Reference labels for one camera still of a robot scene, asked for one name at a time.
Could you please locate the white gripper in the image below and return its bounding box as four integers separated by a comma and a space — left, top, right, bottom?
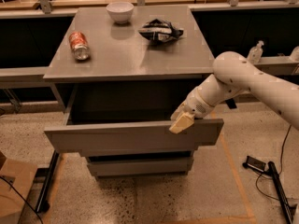
169, 89, 213, 133

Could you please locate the grey top drawer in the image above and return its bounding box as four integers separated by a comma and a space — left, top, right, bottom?
45, 81, 224, 157

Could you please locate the grey drawer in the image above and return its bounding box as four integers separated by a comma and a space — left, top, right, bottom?
87, 157, 193, 176
45, 81, 224, 157

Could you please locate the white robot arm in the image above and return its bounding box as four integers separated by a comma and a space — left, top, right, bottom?
169, 51, 299, 133

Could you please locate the grey bottom drawer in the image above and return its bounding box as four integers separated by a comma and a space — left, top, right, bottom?
87, 157, 193, 176

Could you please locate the grey drawer cabinet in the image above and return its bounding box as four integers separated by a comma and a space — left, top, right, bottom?
44, 6, 214, 164

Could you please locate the black crumpled chip bag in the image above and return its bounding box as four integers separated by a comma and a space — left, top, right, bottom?
138, 19, 184, 43

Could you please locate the black device on floor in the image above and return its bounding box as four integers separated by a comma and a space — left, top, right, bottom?
243, 156, 269, 175

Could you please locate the clear sanitizer bottle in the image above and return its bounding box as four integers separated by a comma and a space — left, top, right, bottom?
247, 40, 264, 63

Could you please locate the white ceramic bowl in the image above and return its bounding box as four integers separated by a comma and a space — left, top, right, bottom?
107, 2, 134, 24

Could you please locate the red soda can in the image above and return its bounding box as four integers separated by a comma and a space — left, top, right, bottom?
69, 31, 91, 61

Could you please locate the black right floor bar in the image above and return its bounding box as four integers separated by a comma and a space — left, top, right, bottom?
268, 161, 293, 224

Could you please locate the black floor bar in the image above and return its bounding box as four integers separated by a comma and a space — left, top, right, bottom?
268, 161, 293, 224
35, 151, 59, 213

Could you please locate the black left floor bar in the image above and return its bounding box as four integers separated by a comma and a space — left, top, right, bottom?
35, 151, 59, 213

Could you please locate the cardboard box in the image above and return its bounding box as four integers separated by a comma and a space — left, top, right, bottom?
0, 152, 37, 224

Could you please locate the black floor cable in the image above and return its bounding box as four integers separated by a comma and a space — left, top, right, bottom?
255, 124, 293, 203

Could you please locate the grey metal rail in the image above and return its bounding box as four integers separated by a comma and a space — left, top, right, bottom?
0, 56, 299, 89

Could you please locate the black cable on box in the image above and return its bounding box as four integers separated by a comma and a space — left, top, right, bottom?
0, 175, 45, 224

